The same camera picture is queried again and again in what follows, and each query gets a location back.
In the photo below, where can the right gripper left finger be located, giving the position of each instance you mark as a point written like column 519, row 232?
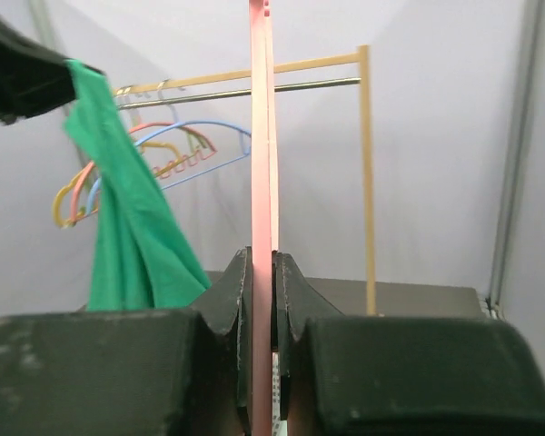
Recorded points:
column 182, row 371

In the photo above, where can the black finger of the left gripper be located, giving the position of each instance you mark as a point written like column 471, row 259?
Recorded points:
column 34, row 79

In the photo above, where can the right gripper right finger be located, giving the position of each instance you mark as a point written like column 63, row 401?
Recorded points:
column 370, row 375

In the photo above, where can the green tank top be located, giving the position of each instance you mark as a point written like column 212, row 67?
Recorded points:
column 142, row 260

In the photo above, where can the pink hanger with striped top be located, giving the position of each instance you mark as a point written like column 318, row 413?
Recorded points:
column 77, row 183

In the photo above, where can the yellow plastic hanger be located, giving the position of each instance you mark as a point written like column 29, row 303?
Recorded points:
column 96, row 123

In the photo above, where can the pink hanger with green top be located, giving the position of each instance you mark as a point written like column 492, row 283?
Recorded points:
column 264, row 209

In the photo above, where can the light blue hanger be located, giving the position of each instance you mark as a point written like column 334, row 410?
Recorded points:
column 165, row 127

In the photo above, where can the lime green hanger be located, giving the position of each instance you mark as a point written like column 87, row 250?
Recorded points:
column 194, row 142

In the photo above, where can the wooden clothes rack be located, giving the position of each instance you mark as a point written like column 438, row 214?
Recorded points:
column 362, row 59

